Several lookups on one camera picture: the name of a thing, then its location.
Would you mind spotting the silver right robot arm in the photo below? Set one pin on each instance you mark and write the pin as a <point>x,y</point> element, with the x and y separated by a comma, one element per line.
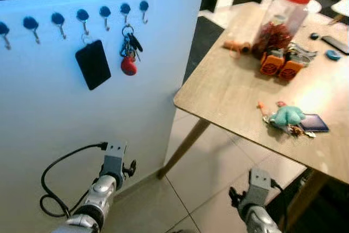
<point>262,219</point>

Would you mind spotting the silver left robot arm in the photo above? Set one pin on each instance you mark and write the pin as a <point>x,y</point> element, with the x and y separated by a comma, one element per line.
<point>95,197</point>

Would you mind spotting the teal plush key bunch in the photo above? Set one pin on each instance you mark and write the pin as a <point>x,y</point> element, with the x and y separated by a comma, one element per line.
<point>286,116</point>

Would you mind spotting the key bunch with red fob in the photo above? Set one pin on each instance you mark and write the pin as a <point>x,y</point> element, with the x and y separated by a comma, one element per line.
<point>129,66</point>

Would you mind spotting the light wooden table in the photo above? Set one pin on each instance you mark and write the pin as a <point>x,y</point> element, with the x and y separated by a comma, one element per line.
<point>240,91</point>

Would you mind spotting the dark blue card holder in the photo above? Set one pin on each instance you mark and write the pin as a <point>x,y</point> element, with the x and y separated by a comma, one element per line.
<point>316,123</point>

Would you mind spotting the silver metal key bundle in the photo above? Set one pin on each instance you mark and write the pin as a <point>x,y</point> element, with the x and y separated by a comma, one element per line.
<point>302,53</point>

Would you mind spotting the clear jar with red lid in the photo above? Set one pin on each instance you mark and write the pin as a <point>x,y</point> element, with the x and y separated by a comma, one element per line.
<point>283,17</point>

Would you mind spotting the white chair with wooden legs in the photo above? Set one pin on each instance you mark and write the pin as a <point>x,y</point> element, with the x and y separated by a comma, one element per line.
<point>341,5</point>

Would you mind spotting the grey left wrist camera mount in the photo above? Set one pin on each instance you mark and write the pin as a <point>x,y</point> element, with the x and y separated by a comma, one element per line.
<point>113,156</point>

